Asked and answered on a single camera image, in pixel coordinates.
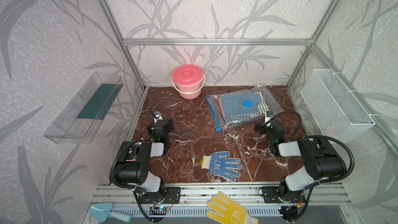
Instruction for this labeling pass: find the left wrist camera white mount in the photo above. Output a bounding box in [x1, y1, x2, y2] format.
[149, 108, 163, 123]

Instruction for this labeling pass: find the pink item in basket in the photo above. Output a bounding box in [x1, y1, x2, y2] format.
[324, 127, 337, 137]

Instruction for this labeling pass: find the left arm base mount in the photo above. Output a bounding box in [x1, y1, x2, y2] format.
[138, 187, 181, 204]

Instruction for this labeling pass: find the blue vacuum bag valve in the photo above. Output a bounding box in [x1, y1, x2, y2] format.
[244, 100, 253, 108]

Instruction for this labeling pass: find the blue dotted work glove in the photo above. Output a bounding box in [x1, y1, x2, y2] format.
[201, 151, 243, 182]

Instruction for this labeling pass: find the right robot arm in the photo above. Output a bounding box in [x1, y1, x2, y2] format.
[254, 111, 355, 203]

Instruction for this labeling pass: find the clear plastic wall shelf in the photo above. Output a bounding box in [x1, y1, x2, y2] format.
[43, 72, 124, 144]

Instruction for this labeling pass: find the black white striped garment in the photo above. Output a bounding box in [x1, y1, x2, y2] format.
[219, 95, 267, 124]

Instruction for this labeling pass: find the white wire mesh basket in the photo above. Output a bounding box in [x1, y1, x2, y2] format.
[301, 68, 375, 143]

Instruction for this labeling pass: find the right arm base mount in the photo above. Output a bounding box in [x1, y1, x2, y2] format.
[258, 186, 306, 204]

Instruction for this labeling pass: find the pink lidded plastic bucket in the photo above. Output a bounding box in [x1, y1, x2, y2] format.
[171, 65, 205, 100]

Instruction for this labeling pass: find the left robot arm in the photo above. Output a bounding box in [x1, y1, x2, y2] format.
[109, 119, 174, 198]

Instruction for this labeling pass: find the yellow dotted work glove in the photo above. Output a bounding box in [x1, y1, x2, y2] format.
[206, 192, 259, 224]

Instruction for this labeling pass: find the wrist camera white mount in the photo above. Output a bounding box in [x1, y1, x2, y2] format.
[265, 111, 274, 126]
[149, 108, 163, 123]

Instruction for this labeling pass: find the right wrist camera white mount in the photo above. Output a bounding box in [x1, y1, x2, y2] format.
[265, 111, 274, 126]

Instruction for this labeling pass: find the clear vacuum storage bag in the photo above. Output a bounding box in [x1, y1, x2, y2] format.
[206, 85, 283, 132]

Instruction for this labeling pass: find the light blue hand trowel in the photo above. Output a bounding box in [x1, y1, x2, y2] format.
[89, 203, 132, 223]

